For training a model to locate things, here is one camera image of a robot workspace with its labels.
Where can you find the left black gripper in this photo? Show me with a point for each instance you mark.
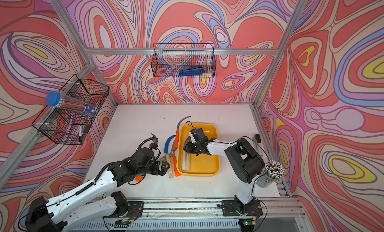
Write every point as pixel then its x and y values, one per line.
pixel 157 170

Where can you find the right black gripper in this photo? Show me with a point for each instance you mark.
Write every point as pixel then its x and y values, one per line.
pixel 188 145

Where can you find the blue blade wooden sickle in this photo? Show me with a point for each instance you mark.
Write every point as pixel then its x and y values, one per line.
pixel 166 144

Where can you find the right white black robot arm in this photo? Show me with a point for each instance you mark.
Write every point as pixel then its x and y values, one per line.
pixel 246 163

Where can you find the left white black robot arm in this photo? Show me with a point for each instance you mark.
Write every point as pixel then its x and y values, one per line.
pixel 96 198

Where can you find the blue tool in basket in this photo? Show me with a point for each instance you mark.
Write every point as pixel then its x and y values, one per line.
pixel 191 71

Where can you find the clear tube with blue cap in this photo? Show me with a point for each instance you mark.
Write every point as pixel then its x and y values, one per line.
pixel 57 100

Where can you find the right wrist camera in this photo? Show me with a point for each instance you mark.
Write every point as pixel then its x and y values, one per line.
pixel 192 139

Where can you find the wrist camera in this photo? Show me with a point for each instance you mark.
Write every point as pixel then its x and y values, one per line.
pixel 154 146
pixel 192 139

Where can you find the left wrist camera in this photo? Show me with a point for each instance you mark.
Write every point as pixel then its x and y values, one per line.
pixel 154 146

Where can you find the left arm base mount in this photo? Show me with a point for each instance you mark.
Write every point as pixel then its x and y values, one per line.
pixel 124 208

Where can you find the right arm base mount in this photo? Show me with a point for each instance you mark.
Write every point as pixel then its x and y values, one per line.
pixel 231 208

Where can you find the black wire basket left wall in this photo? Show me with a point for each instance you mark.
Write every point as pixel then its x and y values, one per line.
pixel 70 112

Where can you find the black wire basket wall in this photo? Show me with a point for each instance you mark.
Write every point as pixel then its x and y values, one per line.
pixel 169 58
pixel 70 112

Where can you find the black wire basket back wall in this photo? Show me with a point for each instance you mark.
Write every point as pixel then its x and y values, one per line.
pixel 169 58

